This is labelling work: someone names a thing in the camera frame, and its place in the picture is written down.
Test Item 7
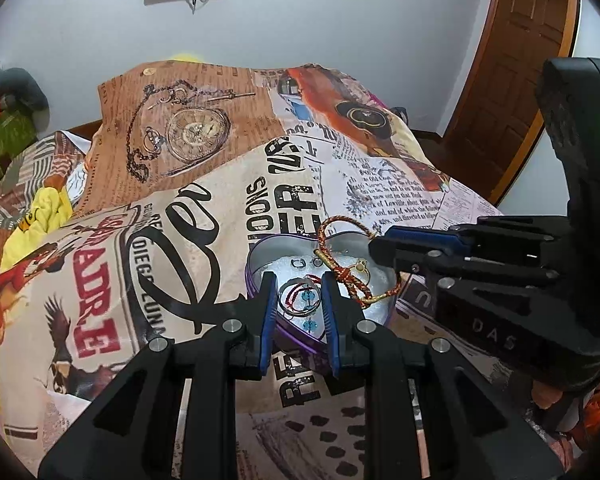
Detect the silver bangle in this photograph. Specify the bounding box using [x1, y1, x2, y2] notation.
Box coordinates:
[278, 279, 326, 319]

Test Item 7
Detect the grey striped quilt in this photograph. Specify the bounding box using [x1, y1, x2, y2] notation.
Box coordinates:
[0, 129, 102, 212]

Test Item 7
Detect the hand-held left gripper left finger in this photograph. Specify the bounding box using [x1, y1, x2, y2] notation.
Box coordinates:
[37, 270, 278, 480]

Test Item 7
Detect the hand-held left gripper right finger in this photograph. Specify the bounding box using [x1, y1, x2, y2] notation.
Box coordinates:
[321, 271, 564, 480]

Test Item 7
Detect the dark grey cushion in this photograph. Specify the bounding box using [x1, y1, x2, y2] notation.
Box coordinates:
[0, 67, 49, 112]

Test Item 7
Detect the yellow cloth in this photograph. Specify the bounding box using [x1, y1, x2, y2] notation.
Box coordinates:
[0, 185, 77, 411]

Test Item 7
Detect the red gold braided bracelet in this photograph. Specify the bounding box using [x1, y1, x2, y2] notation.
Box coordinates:
[315, 215, 404, 309]

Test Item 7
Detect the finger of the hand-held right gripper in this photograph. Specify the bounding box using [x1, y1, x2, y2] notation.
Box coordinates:
[368, 234, 557, 289]
[384, 216, 572, 269]

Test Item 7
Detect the green cloth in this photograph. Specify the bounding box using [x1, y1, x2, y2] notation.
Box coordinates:
[0, 109, 37, 202]

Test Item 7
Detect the brown wooden door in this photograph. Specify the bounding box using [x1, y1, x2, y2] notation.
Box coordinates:
[442, 0, 579, 207]

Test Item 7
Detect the purple heart-shaped tin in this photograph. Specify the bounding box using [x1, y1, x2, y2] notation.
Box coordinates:
[244, 229, 404, 357]

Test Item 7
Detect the newspaper print blanket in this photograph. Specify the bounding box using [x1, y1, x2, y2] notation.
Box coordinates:
[0, 60, 600, 480]

